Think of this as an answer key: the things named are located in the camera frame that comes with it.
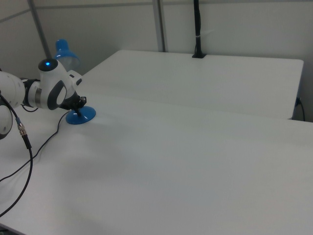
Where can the black camera pole with base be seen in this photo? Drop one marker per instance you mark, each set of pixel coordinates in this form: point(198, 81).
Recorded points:
point(198, 29)

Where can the blue desk lamp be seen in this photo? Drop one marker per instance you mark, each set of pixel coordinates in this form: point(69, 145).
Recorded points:
point(83, 118)

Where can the grey partition post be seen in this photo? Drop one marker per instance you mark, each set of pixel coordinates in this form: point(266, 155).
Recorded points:
point(40, 27)
point(160, 24)

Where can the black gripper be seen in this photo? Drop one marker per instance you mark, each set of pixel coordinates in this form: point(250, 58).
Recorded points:
point(73, 101)

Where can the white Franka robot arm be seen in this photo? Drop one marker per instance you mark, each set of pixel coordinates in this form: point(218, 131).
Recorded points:
point(49, 85)

